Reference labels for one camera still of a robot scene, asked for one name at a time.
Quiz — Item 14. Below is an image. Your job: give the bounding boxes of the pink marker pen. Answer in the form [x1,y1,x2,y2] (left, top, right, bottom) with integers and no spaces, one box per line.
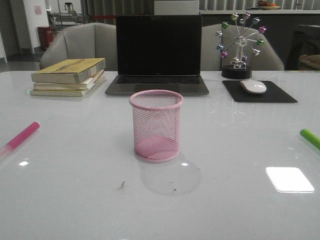
[0,121,40,160]

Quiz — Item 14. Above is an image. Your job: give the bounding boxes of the right grey armchair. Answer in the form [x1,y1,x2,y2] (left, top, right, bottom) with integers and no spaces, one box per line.
[200,23,284,71]

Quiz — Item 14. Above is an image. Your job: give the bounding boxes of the pink mesh pen holder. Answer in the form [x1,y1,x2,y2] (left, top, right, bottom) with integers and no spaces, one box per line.
[129,89,184,163]

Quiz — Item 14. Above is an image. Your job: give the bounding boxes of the middle book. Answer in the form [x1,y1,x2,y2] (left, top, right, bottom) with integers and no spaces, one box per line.
[33,70,104,90]

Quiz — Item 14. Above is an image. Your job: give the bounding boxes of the red bin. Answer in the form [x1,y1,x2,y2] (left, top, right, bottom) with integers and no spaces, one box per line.
[37,26,54,51]

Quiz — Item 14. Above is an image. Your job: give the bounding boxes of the bottom book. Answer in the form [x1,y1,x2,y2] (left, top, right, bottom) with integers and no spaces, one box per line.
[28,76,106,97]

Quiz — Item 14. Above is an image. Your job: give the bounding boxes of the left grey armchair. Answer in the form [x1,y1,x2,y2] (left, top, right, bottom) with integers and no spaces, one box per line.
[39,22,118,71]

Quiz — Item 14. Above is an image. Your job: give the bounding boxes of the fruit bowl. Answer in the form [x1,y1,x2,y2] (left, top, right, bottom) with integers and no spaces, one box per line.
[257,0,280,10]

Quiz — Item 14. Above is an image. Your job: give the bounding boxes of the top yellow book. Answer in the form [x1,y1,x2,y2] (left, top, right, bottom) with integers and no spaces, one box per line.
[31,58,106,84]

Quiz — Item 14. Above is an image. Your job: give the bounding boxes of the ferris wheel desk ornament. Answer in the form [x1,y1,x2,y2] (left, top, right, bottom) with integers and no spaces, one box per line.
[215,12,267,80]

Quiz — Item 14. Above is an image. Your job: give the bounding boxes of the grey laptop computer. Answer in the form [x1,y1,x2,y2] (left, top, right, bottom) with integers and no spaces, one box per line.
[105,15,209,96]

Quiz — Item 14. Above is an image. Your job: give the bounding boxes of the grey armchair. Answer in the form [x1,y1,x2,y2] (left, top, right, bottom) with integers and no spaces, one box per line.
[39,22,118,71]
[200,23,284,71]

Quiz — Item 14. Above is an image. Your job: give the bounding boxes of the black mouse pad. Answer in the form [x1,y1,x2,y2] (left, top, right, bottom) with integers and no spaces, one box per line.
[222,80,298,103]

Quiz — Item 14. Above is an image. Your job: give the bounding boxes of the white computer mouse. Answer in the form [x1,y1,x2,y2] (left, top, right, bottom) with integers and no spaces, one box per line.
[240,79,267,94]

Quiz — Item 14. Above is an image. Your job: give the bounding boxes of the green marker pen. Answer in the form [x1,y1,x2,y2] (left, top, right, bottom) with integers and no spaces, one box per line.
[299,128,320,150]

